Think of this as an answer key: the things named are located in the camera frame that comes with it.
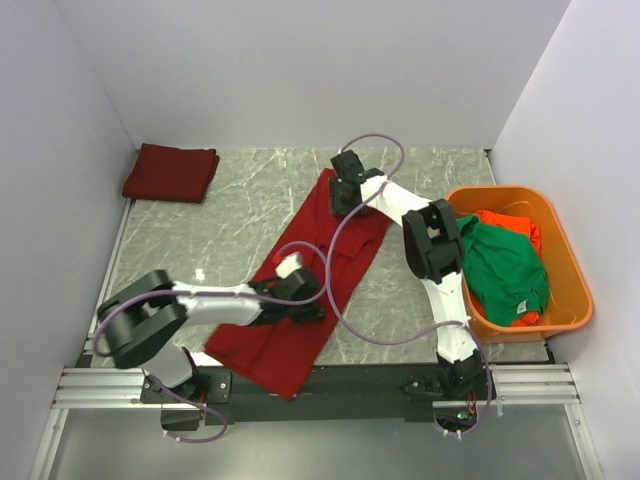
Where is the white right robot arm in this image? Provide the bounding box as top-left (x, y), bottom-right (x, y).
top-left (329, 150), bottom-right (486, 399)

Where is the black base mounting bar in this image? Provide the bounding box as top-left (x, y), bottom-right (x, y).
top-left (132, 363), bottom-right (499, 432)

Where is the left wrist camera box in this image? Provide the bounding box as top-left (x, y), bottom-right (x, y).
top-left (275, 252), bottom-right (303, 279)

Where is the orange t shirt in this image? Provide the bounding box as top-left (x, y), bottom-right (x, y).
top-left (472, 209), bottom-right (543, 329)

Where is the green t shirt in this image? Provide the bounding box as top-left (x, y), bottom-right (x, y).
top-left (454, 214), bottom-right (551, 329)

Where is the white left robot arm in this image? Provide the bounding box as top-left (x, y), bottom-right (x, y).
top-left (93, 266), bottom-right (323, 402)

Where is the red t shirt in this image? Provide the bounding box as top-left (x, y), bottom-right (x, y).
top-left (204, 168), bottom-right (390, 399)

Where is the aluminium frame rail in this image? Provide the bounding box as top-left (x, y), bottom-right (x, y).
top-left (27, 147), bottom-right (151, 480)

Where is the orange plastic tub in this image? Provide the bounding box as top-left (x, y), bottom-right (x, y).
top-left (447, 185), bottom-right (593, 344)

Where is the folded dark red shirt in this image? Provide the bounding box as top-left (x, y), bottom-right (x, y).
top-left (122, 143), bottom-right (220, 204)

